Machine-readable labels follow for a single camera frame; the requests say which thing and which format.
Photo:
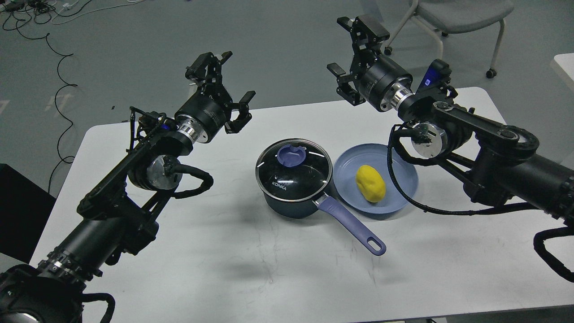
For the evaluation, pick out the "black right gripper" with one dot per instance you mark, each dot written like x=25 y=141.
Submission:
x=377 y=78

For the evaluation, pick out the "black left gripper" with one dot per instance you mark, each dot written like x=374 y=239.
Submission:
x=209 y=109

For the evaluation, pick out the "glass pot lid purple knob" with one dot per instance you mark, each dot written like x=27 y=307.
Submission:
x=293 y=170

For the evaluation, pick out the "yellow potato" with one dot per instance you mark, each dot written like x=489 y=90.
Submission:
x=370 y=184

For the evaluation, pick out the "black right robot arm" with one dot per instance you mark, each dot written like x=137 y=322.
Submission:
x=497 y=163

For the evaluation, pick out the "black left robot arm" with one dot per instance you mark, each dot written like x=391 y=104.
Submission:
x=120 y=213

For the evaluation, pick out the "grey office chair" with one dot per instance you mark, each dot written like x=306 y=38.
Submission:
x=455 y=17

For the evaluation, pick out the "blue plate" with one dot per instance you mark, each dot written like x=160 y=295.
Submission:
x=345 y=170

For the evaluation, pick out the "white table corner right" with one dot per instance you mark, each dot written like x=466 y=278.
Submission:
x=563 y=65

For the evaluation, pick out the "black box at left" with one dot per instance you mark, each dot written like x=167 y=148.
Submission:
x=24 y=211

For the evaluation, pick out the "dark blue saucepan purple handle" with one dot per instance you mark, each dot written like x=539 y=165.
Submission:
x=326 y=202

